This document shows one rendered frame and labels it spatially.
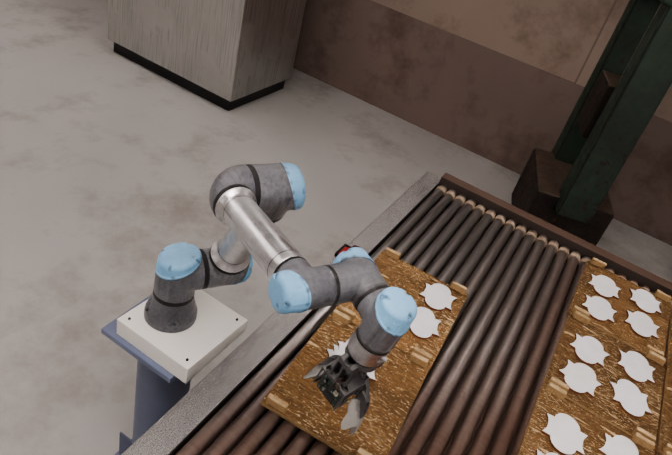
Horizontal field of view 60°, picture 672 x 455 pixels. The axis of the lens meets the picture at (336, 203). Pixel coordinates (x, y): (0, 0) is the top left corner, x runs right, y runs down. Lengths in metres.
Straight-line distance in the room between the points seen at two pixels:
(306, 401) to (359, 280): 0.65
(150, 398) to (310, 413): 0.58
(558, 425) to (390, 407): 0.51
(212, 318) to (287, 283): 0.83
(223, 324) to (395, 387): 0.54
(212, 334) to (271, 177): 0.61
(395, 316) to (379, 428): 0.69
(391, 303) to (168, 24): 4.29
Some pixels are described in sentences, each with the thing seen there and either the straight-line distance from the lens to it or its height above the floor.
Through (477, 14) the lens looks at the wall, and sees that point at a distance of 5.13.
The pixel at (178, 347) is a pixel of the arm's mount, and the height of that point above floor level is 0.93.
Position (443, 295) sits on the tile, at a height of 0.95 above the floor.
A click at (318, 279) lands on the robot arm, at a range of 1.03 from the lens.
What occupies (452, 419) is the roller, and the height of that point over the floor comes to 0.92.
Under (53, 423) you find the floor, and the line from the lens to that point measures 2.73.
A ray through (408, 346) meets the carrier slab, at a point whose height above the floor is 0.94.
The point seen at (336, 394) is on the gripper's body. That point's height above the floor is 1.35.
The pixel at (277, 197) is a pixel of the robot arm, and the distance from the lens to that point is 1.35.
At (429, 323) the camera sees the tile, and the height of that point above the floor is 0.95.
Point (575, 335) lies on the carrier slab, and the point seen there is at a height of 0.94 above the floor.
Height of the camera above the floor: 2.25
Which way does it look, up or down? 34 degrees down
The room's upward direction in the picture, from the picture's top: 16 degrees clockwise
